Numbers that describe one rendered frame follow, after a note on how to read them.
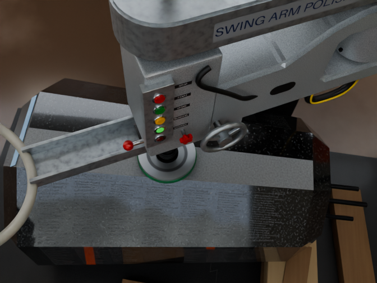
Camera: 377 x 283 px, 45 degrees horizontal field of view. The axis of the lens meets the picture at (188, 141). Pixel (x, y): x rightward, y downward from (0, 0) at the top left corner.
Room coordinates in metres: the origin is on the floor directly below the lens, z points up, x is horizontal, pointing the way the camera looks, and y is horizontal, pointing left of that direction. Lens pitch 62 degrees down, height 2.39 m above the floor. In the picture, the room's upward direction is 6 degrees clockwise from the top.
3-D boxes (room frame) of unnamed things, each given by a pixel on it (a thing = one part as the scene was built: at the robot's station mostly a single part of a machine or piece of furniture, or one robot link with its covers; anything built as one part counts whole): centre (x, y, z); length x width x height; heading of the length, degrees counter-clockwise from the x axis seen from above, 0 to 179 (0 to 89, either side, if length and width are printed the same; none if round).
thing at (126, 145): (0.61, 0.16, 1.17); 0.08 x 0.03 x 0.03; 117
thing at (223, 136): (0.68, -0.09, 1.20); 0.15 x 0.10 x 0.15; 117
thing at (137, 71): (0.77, 0.00, 1.32); 0.36 x 0.22 x 0.45; 117
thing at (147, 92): (0.60, 0.09, 1.37); 0.08 x 0.03 x 0.28; 117
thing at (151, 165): (0.73, 0.07, 0.87); 0.21 x 0.21 x 0.01
